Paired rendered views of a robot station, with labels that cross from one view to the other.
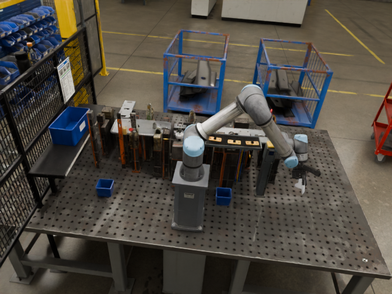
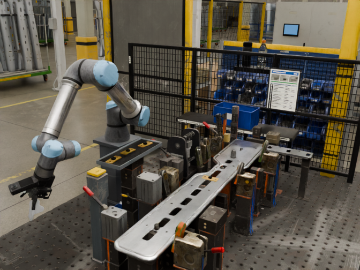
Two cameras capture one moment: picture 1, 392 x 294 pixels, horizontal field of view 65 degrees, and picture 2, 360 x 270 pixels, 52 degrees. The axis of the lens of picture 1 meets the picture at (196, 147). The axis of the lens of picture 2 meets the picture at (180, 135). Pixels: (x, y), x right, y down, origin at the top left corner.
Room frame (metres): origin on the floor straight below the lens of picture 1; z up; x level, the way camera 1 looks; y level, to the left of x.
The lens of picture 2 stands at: (2.69, -1.61, 1.85)
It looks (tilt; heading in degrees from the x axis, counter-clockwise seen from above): 19 degrees down; 118
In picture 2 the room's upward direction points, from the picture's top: 1 degrees clockwise
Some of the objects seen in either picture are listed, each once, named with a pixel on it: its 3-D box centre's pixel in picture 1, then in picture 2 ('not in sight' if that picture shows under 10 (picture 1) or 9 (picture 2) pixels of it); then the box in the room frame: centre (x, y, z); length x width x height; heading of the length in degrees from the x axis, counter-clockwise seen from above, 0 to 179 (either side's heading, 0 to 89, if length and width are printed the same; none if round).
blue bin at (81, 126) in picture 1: (71, 125); (236, 114); (1.81, 0.89, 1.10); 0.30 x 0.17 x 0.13; 176
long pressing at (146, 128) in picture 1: (200, 131); (209, 181); (2.02, -0.03, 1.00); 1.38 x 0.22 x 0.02; 90
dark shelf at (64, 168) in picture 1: (73, 135); (234, 125); (1.81, 0.89, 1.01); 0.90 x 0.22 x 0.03; 0
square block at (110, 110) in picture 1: (109, 128); (270, 157); (2.14, 0.73, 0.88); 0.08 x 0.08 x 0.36; 0
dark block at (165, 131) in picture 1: (165, 154); not in sight; (1.80, 0.22, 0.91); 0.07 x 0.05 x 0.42; 0
